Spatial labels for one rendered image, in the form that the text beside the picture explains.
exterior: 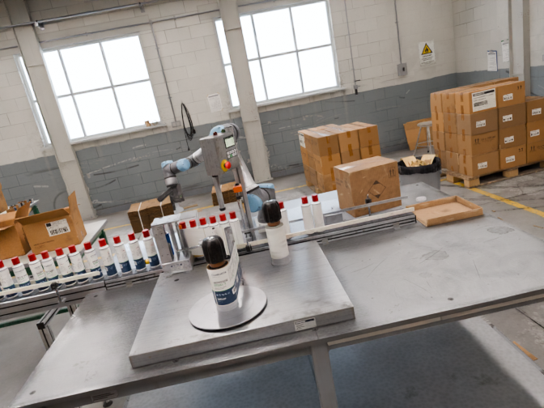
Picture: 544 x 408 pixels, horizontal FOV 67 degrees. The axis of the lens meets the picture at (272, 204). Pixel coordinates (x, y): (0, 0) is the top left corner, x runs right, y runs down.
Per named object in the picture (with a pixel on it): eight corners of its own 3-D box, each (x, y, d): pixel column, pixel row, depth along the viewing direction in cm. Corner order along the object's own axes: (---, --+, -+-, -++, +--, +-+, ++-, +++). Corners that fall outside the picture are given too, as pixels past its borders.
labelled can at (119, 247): (121, 275, 214) (109, 239, 208) (123, 271, 219) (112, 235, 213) (131, 273, 214) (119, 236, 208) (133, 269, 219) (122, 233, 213)
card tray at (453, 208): (427, 227, 212) (426, 219, 211) (405, 212, 237) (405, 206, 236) (482, 214, 213) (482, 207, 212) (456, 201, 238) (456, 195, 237)
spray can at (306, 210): (306, 235, 218) (299, 198, 212) (304, 232, 223) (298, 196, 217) (316, 233, 218) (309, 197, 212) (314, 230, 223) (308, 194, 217)
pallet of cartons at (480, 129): (470, 189, 502) (465, 93, 470) (431, 176, 583) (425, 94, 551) (558, 167, 517) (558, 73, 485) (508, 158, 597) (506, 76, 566)
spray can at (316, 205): (316, 233, 218) (310, 197, 212) (314, 230, 223) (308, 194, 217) (326, 231, 218) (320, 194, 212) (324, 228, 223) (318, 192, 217)
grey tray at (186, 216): (152, 237, 245) (150, 230, 244) (156, 226, 264) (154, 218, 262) (197, 227, 247) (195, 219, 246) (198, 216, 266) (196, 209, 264)
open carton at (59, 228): (25, 261, 301) (6, 213, 290) (45, 240, 348) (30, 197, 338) (80, 248, 307) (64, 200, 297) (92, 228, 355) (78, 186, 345)
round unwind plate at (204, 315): (184, 339, 146) (184, 336, 145) (193, 297, 175) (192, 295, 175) (270, 320, 147) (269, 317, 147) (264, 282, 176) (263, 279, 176)
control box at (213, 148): (206, 176, 211) (198, 139, 206) (226, 167, 225) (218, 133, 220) (223, 175, 206) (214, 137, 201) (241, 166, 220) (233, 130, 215)
